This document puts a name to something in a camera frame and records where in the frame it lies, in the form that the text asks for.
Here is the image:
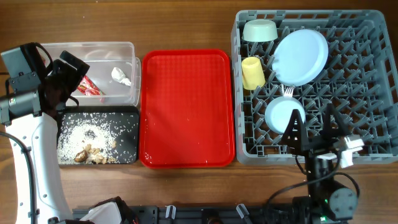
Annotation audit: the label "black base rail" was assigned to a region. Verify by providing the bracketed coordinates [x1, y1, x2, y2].
[72, 202, 348, 224]

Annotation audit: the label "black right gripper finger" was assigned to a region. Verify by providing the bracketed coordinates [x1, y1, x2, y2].
[320, 103, 351, 139]
[282, 109, 308, 143]

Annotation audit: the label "yellow plastic cup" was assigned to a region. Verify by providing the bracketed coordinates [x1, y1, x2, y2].
[241, 57, 266, 90]

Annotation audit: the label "brown food scraps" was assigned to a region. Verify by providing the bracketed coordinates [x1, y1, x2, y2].
[73, 142, 116, 164]

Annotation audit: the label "pale green bowl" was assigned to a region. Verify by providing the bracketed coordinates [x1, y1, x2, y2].
[243, 19, 278, 42]

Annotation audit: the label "red serving tray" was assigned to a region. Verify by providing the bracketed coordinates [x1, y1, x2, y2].
[139, 49, 235, 169]

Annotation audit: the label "spilled rice grains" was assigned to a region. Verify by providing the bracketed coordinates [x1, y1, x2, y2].
[57, 111, 139, 164]

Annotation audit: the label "light blue bowl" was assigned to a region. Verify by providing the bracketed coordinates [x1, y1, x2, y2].
[265, 96, 305, 134]

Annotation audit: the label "white napkin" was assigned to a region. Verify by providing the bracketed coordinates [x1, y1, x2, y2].
[111, 67, 131, 86]

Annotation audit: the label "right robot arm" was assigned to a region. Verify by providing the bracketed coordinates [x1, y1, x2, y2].
[282, 104, 364, 223]

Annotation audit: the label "grey dishwasher rack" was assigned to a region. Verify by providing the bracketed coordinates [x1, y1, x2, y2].
[231, 9, 397, 165]

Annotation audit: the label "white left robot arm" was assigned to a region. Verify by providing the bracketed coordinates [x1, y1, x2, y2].
[1, 42, 90, 223]

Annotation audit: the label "black plastic tray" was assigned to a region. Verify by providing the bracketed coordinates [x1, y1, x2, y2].
[55, 105, 141, 166]

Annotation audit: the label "light blue plate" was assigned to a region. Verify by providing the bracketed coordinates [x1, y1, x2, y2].
[272, 29, 329, 86]

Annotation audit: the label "clear plastic bin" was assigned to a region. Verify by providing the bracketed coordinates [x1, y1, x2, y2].
[42, 42, 141, 106]

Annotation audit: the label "red strawberry snack wrapper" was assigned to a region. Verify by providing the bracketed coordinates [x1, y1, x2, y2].
[77, 75, 104, 96]

